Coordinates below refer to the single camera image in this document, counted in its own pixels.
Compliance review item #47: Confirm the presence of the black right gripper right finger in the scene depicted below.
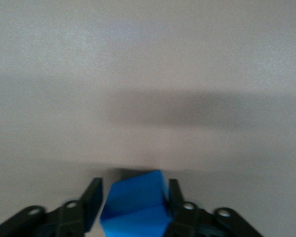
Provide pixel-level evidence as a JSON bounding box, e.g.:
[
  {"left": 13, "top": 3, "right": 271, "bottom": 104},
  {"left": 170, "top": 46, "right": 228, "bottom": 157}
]
[{"left": 162, "top": 178, "right": 265, "bottom": 237}]

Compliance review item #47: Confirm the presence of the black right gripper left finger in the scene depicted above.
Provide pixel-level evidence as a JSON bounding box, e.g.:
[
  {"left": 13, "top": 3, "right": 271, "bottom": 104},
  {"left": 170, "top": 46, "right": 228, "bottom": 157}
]
[{"left": 0, "top": 177, "right": 104, "bottom": 237}]

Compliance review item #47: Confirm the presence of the blue wooden cube block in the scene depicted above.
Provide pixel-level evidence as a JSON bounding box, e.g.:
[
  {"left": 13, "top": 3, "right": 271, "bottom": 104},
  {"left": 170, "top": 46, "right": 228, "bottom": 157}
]
[{"left": 99, "top": 169, "right": 173, "bottom": 237}]

